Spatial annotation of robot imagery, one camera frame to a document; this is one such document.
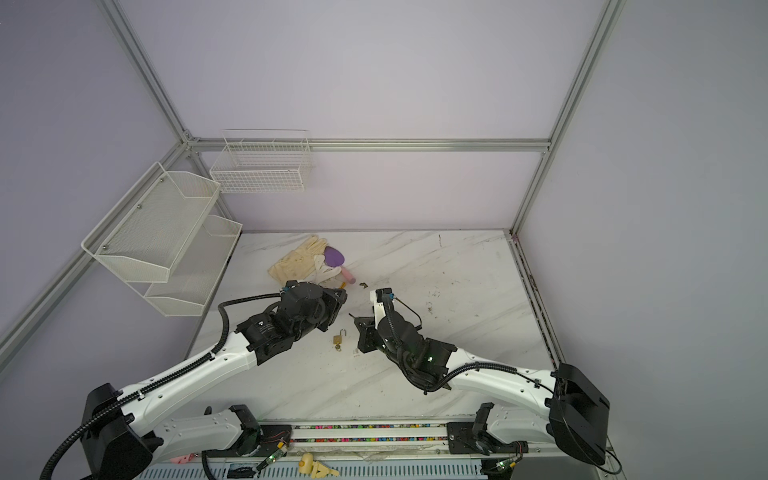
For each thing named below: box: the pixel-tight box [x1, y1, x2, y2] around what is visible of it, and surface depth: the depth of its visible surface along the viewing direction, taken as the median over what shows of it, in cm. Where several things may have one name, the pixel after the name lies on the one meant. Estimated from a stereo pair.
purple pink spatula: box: [324, 246, 356, 284], surface depth 114 cm
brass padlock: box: [333, 328, 347, 352], surface depth 92 cm
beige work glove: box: [268, 235, 327, 286], surface depth 113 cm
